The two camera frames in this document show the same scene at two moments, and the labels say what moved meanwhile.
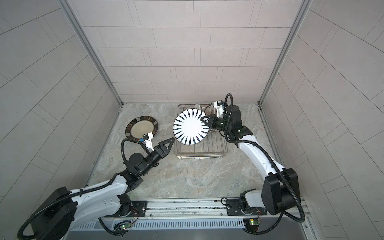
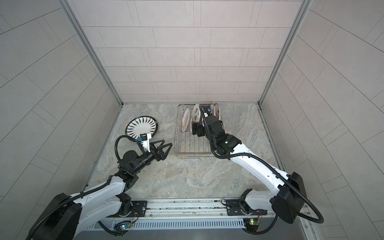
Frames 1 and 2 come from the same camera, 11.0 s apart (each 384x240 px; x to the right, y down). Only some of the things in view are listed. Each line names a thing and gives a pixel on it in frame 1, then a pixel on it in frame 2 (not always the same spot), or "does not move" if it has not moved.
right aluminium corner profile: [305, 7] does not move
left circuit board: [126, 226] does not move
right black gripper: [213, 125] to [199, 132]
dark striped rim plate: [137, 127] does not move
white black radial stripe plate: [189, 128] to [141, 125]
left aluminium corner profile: [90, 48] does not move
